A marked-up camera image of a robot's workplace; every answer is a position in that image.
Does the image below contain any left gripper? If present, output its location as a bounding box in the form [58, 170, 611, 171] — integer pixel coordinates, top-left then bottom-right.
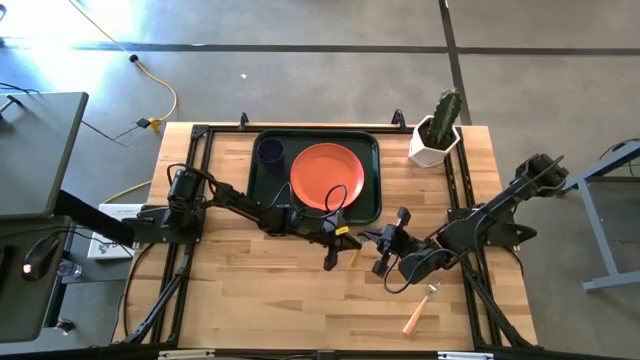
[298, 210, 364, 273]

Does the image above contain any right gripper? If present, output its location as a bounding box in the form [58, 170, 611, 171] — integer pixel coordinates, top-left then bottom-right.
[356, 206, 427, 280]

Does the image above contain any spoon with wooden handle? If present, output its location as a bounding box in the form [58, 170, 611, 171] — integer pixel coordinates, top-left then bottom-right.
[349, 234, 372, 269]

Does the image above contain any orange round plate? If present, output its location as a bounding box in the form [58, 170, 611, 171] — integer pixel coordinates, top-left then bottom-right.
[289, 142, 366, 213]

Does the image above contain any fork with wooden handle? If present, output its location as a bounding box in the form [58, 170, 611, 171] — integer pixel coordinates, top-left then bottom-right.
[401, 278, 442, 337]

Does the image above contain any dark purple cup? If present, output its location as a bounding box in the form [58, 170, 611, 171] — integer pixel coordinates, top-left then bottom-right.
[256, 137, 287, 176]

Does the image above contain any dark green tray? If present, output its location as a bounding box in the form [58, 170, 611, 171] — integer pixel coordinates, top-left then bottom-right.
[246, 128, 384, 227]

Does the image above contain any white hexagonal plant pot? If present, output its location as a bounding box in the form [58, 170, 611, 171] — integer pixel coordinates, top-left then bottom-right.
[407, 114, 462, 169]

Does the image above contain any green cactus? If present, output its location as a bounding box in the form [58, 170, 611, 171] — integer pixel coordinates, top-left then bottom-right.
[425, 87, 464, 147]

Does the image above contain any grey metal table stand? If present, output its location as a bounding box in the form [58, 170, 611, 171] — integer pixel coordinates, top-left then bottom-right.
[551, 139, 640, 294]

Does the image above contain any white box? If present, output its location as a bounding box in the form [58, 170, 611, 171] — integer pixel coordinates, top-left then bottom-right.
[86, 202, 147, 262]

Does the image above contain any black slanted bar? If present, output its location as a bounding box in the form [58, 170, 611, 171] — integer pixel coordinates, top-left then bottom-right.
[53, 189, 137, 250]

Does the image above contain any clear water bottle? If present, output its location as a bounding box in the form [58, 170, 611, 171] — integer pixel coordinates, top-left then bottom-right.
[56, 259, 84, 280]

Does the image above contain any black device with light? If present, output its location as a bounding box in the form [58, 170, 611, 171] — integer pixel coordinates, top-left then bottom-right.
[21, 234, 61, 282]

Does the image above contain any dark grey desk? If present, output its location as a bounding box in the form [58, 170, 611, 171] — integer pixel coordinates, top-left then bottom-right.
[0, 214, 72, 344]

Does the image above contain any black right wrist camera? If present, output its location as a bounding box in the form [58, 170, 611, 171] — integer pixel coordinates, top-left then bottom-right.
[398, 247, 437, 286]

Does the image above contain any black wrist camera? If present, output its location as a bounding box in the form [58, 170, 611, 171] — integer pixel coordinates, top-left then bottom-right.
[271, 205, 302, 237]
[398, 247, 437, 286]

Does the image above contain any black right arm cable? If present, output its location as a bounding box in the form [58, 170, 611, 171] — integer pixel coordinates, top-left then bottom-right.
[382, 246, 454, 296]

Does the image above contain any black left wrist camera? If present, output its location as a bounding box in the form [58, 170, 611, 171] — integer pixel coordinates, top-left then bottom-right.
[271, 205, 302, 237]

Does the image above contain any black aluminium table frame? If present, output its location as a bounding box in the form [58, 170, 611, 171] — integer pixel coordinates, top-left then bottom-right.
[121, 121, 539, 352]

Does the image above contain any white metal bracket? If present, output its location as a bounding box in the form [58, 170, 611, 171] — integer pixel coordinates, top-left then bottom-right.
[436, 350, 496, 360]
[157, 349, 217, 360]

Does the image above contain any yellow extension cable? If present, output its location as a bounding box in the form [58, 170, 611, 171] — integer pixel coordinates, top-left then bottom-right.
[66, 0, 180, 134]

